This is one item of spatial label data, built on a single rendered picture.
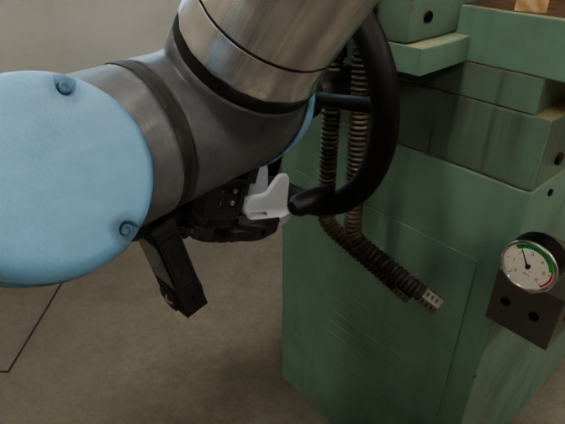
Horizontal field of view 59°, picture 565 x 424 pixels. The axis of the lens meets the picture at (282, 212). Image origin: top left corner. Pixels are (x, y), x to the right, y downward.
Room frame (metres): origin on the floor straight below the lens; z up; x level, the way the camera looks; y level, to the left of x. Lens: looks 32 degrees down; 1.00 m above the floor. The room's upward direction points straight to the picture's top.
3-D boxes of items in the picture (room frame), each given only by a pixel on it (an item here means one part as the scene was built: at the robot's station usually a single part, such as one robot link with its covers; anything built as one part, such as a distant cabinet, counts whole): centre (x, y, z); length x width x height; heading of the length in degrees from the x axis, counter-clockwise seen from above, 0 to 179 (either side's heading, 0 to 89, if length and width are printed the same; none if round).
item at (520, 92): (0.74, -0.22, 0.82); 0.40 x 0.21 x 0.04; 41
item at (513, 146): (0.86, -0.36, 0.76); 0.57 x 0.45 x 0.09; 131
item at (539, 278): (0.44, -0.28, 0.65); 0.06 x 0.04 x 0.08; 41
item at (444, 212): (0.86, -0.36, 0.36); 0.58 x 0.45 x 0.71; 131
